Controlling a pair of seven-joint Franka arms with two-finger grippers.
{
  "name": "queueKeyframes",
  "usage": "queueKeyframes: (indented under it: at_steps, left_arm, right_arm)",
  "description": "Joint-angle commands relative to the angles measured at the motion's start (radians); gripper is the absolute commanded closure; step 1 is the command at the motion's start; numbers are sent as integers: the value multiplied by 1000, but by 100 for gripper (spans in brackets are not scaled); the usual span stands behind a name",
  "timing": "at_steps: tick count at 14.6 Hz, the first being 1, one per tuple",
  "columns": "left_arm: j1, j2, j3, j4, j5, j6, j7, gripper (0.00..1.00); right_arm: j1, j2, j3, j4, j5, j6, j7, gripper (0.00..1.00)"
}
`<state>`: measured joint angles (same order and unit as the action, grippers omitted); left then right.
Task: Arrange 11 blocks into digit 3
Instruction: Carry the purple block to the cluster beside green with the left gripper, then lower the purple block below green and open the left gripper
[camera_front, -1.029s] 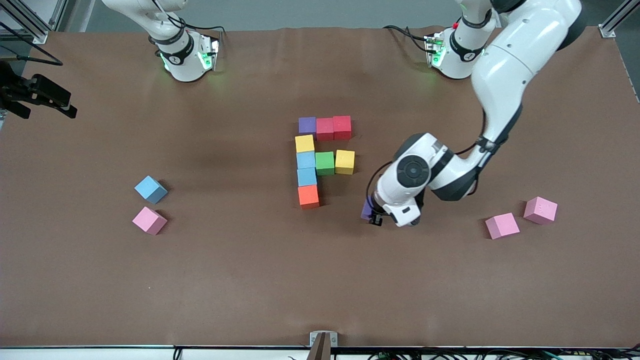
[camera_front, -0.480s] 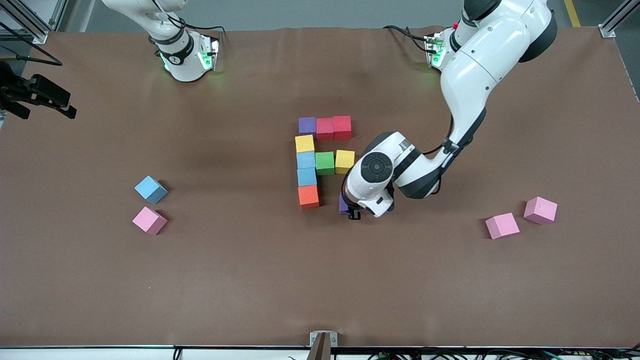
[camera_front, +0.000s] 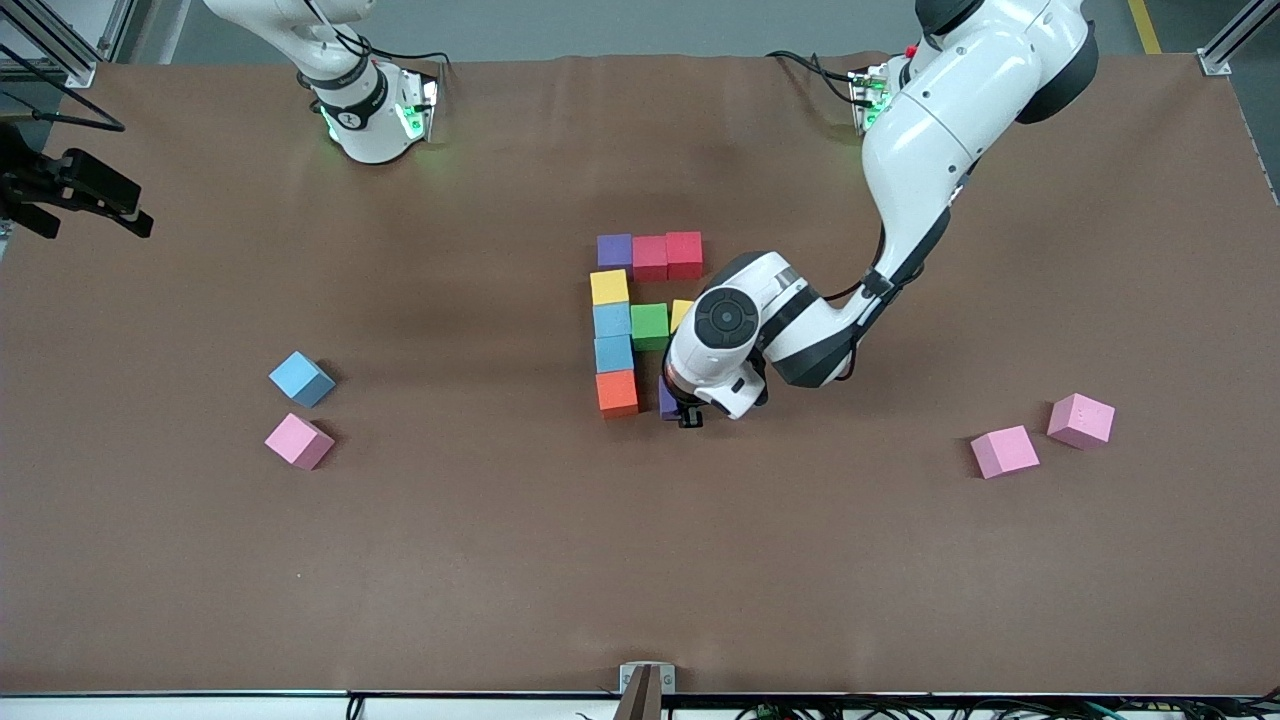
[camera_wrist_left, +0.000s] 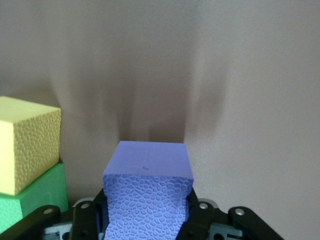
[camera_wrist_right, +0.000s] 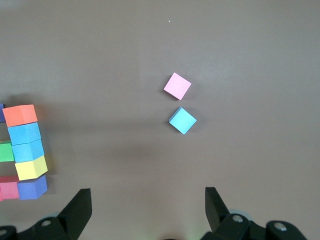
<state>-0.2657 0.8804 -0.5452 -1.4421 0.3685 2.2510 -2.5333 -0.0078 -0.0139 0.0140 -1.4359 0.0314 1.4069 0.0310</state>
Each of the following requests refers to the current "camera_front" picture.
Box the orange foam cube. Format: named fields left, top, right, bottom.
left=596, top=369, right=641, bottom=418

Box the green foam cube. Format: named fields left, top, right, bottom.
left=630, top=303, right=672, bottom=353

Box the brown table mat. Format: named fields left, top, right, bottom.
left=0, top=52, right=1280, bottom=696

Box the pink foam cube with dots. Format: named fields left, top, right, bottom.
left=1046, top=392, right=1117, bottom=451

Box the aluminium frame profile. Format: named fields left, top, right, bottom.
left=1197, top=0, right=1280, bottom=78
left=0, top=0, right=138, bottom=89

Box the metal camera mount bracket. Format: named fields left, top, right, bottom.
left=619, top=662, right=677, bottom=720

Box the black arm base cable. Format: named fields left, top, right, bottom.
left=765, top=48, right=863, bottom=106

